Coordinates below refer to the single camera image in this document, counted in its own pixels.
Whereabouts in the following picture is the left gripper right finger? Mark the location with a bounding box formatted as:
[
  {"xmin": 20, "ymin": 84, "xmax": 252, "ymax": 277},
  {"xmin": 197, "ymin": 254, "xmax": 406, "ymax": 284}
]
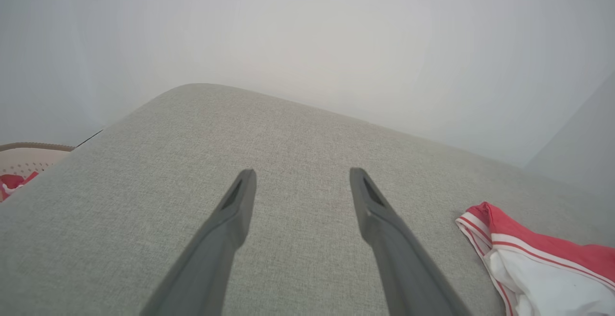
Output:
[{"xmin": 349, "ymin": 167, "xmax": 474, "ymax": 316}]

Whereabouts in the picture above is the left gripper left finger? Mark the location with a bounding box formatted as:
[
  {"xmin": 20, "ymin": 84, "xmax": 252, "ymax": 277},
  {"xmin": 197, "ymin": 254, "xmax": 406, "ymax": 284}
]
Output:
[{"xmin": 139, "ymin": 169, "xmax": 258, "ymax": 316}]

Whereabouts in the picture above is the red cloth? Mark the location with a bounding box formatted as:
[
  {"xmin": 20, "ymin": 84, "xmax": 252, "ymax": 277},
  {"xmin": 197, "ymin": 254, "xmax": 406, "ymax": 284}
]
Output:
[{"xmin": 0, "ymin": 171, "xmax": 39, "ymax": 202}]

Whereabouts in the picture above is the beige perforated laundry basket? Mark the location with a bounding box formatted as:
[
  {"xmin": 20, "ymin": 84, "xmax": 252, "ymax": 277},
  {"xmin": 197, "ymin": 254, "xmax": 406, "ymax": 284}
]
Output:
[{"xmin": 0, "ymin": 142, "xmax": 76, "ymax": 202}]

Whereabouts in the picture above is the red and white shirt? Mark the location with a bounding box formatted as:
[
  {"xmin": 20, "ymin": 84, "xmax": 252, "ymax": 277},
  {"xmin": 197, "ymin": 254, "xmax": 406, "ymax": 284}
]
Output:
[{"xmin": 455, "ymin": 202, "xmax": 615, "ymax": 316}]

